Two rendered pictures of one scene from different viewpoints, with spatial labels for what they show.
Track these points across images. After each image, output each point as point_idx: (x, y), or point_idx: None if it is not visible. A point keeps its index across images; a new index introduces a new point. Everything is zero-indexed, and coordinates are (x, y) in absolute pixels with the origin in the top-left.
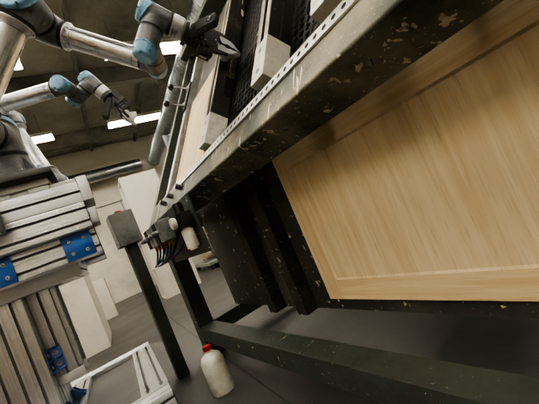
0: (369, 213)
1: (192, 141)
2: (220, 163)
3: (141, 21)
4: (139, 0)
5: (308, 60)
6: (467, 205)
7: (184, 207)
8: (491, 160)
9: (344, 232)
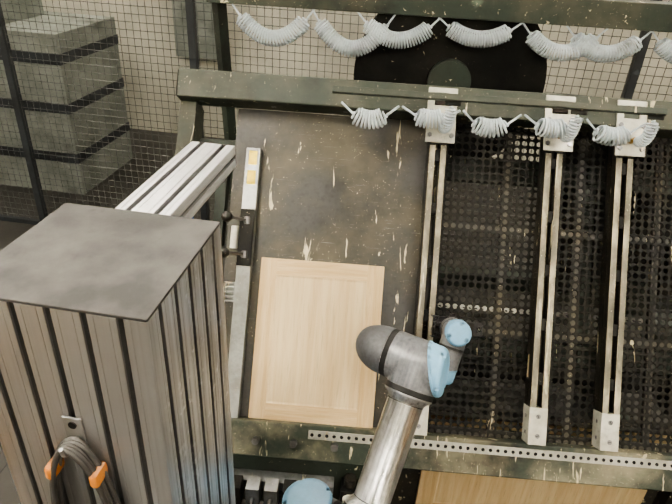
0: (498, 477)
1: (302, 354)
2: (461, 473)
3: (445, 335)
4: (469, 333)
5: (587, 468)
6: (557, 489)
7: (340, 470)
8: None
9: (467, 480)
